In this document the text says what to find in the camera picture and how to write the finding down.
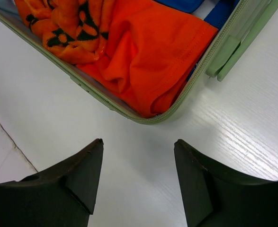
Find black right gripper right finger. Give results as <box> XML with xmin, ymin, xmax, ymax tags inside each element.
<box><xmin>174</xmin><ymin>140</ymin><xmax>278</xmax><ymax>227</ymax></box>

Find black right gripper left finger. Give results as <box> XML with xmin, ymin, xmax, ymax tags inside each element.
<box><xmin>0</xmin><ymin>139</ymin><xmax>104</xmax><ymax>227</ymax></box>

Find plain orange shirt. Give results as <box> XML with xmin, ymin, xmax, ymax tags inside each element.
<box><xmin>76</xmin><ymin>0</ymin><xmax>219</xmax><ymax>119</ymax></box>

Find orange black patterned towel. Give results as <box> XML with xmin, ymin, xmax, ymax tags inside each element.
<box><xmin>15</xmin><ymin>0</ymin><xmax>115</xmax><ymax>65</ymax></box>

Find royal blue shirt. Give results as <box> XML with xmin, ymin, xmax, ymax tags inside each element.
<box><xmin>156</xmin><ymin>0</ymin><xmax>241</xmax><ymax>81</ymax></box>

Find light blue trousers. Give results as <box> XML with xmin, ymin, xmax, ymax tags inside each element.
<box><xmin>0</xmin><ymin>0</ymin><xmax>18</xmax><ymax>15</ymax></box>

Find light green suitcase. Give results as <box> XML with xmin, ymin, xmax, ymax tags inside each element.
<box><xmin>0</xmin><ymin>0</ymin><xmax>278</xmax><ymax>125</ymax></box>

